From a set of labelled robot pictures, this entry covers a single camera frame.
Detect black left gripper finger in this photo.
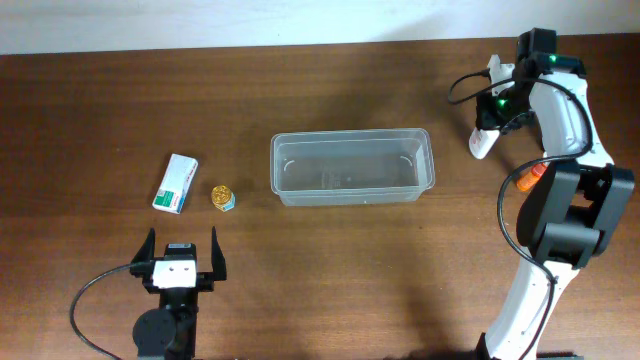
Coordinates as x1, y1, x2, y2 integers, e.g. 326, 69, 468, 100
211, 226, 227, 281
130, 228, 155, 276

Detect white lotion bottle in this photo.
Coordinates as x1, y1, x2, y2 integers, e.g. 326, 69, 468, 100
468, 128, 501, 160

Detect orange tube with white cap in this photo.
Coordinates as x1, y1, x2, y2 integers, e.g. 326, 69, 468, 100
516, 163, 547, 192

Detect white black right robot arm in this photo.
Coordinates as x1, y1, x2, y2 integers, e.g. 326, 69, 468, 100
469, 28, 635, 359

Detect clear plastic container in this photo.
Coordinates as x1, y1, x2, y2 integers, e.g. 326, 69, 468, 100
270, 128, 436, 207

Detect small gold-lidded balm jar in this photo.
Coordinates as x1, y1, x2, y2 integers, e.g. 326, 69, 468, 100
211, 185, 236, 212

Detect white green medicine box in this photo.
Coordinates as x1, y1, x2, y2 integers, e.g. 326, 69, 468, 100
152, 154, 199, 214

